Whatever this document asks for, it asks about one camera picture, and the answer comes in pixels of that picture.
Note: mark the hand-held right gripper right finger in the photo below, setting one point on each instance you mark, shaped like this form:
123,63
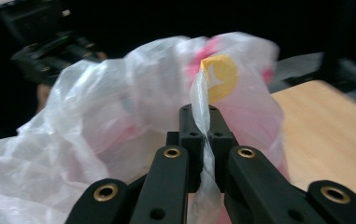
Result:
222,140

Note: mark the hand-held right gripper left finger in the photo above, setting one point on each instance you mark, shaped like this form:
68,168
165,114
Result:
194,149

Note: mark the white plastic trash bag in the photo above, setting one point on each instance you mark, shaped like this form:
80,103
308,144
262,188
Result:
104,93

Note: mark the pink red crumpled wrappers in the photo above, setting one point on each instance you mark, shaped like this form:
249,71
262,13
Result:
250,124

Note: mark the yellow round paper piece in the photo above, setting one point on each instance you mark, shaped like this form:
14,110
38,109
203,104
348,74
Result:
224,77

